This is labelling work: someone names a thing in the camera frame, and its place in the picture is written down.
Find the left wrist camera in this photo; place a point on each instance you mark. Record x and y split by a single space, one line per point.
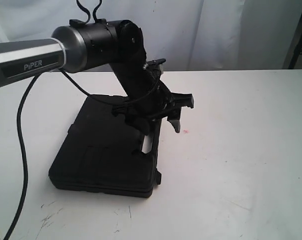
155 65

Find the white backdrop curtain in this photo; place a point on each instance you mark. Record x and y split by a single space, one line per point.
193 35

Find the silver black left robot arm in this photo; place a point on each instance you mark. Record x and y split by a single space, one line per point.
81 46

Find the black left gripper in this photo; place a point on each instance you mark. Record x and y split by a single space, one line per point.
151 100

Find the black plastic tool case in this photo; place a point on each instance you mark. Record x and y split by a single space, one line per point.
102 154

